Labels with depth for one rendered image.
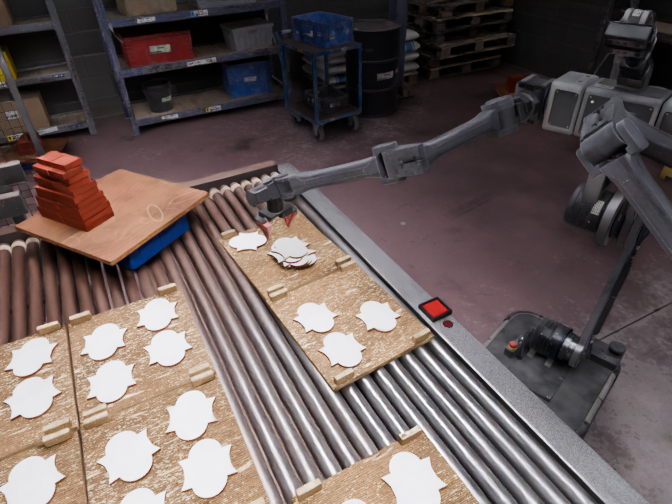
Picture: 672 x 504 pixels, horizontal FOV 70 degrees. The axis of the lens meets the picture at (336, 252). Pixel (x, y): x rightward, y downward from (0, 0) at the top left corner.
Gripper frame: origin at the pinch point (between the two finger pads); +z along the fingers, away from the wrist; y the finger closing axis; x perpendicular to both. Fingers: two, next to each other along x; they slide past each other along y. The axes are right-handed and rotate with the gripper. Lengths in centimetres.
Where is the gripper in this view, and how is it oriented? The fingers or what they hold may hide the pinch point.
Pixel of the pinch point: (277, 230)
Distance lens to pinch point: 170.9
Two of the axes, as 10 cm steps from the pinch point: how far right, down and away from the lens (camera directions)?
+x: 7.4, 4.1, -5.4
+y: -6.7, 4.5, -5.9
